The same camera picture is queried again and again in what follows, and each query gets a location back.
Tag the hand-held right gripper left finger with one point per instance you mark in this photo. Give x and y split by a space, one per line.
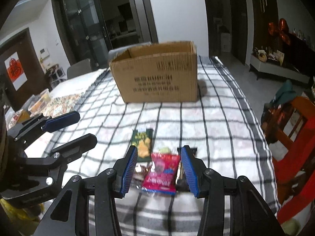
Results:
130 172

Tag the small white shelf cart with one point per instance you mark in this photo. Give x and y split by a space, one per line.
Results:
55 73

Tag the green cloth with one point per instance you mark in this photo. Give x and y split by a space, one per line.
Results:
285 92

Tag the white sideboard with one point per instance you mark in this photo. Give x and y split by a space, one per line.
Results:
278 70

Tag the red foil balloons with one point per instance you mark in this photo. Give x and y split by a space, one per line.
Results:
281 29

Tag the green chip packet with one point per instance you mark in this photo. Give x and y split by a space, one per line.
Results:
144 142

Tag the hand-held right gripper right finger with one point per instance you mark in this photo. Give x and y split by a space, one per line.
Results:
189 172

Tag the dark display cabinet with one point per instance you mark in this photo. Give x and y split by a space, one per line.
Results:
300 51

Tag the floral patterned table mat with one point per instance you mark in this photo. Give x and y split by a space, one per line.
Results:
66 105

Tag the white floor box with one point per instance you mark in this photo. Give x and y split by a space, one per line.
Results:
226 41

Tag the brown tissue box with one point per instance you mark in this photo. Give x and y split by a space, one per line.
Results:
23 115

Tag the small round basket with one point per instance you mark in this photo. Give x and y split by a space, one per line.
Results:
262 55

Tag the dark gift bag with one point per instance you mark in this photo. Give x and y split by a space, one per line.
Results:
269 120

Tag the dark wooden door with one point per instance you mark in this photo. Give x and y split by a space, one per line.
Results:
32 54

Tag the black snack packet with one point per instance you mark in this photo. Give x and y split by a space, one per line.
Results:
181 179

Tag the red snack packet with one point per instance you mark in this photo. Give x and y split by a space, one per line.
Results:
160 174

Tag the white printed table mat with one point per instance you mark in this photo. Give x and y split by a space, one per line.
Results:
71 86

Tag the black white checked tablecloth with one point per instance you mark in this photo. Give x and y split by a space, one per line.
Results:
196 127

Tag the brown cardboard box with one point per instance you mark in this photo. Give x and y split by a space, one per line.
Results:
157 78

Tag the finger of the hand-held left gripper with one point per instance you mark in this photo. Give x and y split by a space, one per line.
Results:
61 121
73 147

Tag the red brown candy packet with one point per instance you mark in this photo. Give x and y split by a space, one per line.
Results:
141 174

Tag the red wooden chair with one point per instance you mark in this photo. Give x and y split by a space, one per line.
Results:
300 152

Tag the white plastic basket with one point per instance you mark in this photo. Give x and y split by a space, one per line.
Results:
39 102

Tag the dark framed glass sliding door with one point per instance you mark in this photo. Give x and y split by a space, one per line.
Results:
81 17

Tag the red white wall poster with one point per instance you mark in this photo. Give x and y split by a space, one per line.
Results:
16 70

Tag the white intercom panel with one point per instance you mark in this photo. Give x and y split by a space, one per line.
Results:
44 52

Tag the pale green candy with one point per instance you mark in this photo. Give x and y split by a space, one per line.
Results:
165 150

